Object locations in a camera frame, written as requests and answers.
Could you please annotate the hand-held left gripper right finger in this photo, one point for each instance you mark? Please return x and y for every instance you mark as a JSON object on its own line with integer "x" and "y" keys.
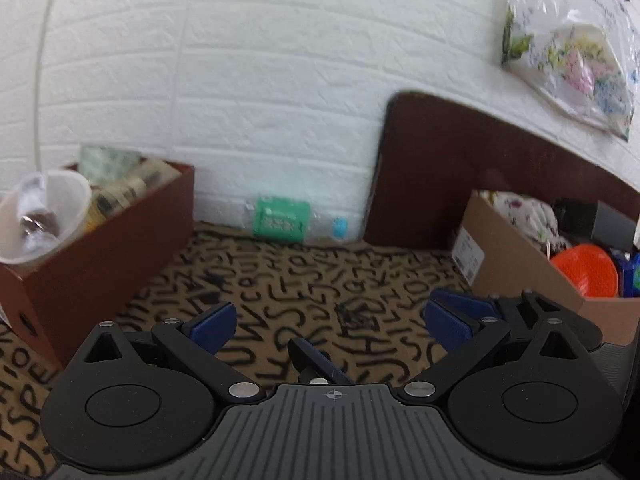
{"x": 450, "y": 327}

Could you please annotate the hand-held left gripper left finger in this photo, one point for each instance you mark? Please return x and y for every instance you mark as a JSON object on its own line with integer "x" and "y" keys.
{"x": 215, "y": 327}

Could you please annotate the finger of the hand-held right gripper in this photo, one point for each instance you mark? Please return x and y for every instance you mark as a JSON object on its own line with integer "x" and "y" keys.
{"x": 315, "y": 355}
{"x": 460, "y": 300}

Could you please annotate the green label plastic bottle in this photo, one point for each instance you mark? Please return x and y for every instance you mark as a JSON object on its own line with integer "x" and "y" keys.
{"x": 280, "y": 217}

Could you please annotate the red-brown cardboard box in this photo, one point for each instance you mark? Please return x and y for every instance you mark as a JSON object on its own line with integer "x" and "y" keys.
{"x": 100, "y": 270}

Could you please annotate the white cup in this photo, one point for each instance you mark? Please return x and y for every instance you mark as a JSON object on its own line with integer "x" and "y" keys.
{"x": 70, "y": 200}

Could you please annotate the small clear bottle dark contents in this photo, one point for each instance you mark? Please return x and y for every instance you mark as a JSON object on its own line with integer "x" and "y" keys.
{"x": 35, "y": 222}

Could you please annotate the tan cardboard box white label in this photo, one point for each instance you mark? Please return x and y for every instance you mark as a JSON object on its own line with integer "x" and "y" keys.
{"x": 505, "y": 265}

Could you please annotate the letter-print brown mat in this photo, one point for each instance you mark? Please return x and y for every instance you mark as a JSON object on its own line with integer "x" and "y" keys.
{"x": 300, "y": 280}

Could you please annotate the floral cloth bag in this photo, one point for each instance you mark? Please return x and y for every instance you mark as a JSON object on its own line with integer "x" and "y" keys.
{"x": 520, "y": 215}

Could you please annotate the orange plastic basket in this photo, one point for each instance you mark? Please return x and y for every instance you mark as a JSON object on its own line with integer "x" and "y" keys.
{"x": 585, "y": 270}

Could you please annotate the dark brown wooden board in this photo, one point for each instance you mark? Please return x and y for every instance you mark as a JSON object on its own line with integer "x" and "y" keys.
{"x": 425, "y": 175}

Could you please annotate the black box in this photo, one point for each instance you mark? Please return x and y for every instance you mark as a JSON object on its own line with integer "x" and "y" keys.
{"x": 575, "y": 215}

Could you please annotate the grey box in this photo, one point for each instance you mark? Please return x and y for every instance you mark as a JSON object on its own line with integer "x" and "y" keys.
{"x": 615, "y": 225}

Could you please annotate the packets in red box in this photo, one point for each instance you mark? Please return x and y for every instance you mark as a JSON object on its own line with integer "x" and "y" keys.
{"x": 125, "y": 192}

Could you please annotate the beige paper box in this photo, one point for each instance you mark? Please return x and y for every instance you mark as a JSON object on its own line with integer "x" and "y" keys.
{"x": 162, "y": 170}

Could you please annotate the floral plastic bag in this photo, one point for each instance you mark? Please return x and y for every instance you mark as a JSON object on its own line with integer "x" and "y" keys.
{"x": 565, "y": 60}

